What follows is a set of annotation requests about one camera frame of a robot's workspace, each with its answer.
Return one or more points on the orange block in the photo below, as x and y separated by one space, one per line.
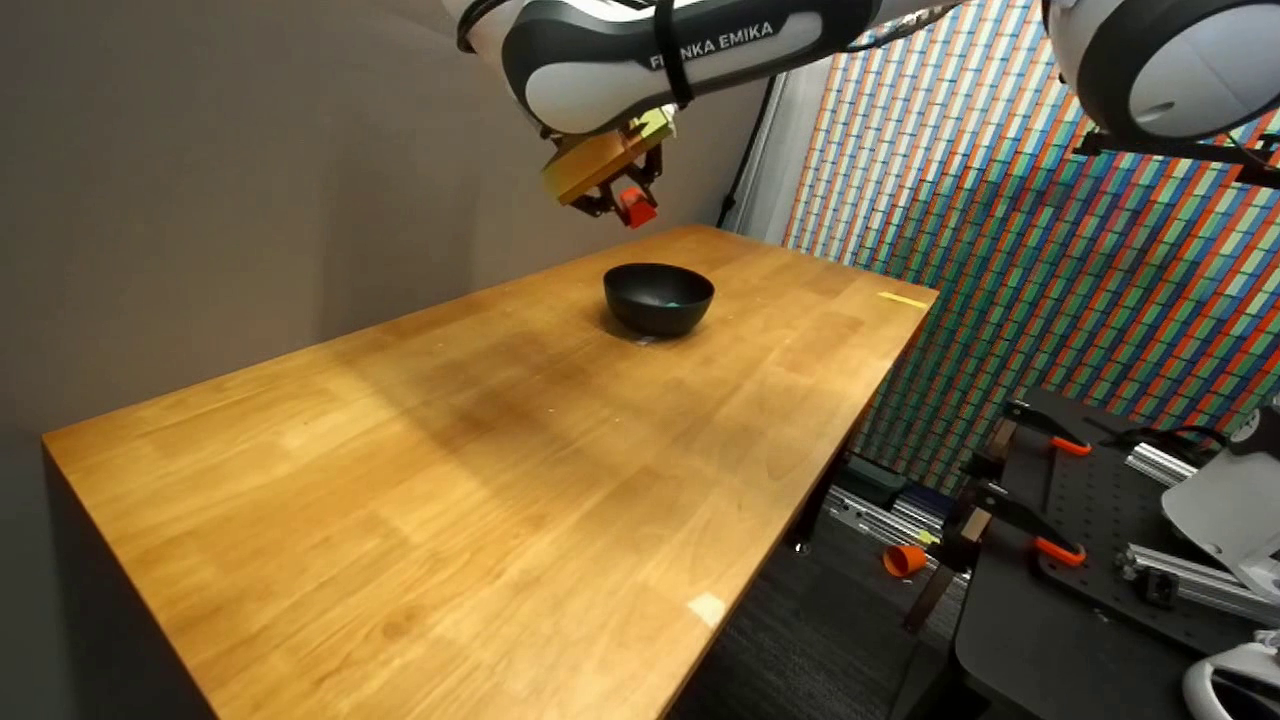
637 207

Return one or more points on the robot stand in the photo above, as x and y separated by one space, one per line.
1030 640

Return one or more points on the colourful patterned backdrop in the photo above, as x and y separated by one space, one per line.
960 200

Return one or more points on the yellow tape strip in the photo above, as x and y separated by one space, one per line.
903 299

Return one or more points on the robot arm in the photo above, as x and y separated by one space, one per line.
600 80

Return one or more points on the orange cup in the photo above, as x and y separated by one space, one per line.
903 560

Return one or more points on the black bowl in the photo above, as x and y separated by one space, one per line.
650 310

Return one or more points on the white tape piece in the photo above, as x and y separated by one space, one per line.
707 609

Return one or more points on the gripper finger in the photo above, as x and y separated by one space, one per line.
598 204
650 170

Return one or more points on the black box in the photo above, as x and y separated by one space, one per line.
873 479

